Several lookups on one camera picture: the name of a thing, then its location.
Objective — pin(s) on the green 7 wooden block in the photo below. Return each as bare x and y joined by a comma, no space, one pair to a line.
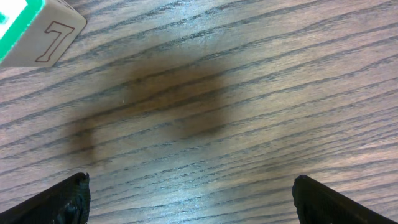
36,33

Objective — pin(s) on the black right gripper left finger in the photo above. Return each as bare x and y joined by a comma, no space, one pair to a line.
67,202

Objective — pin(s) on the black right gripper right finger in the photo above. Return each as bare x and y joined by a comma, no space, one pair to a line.
318,204

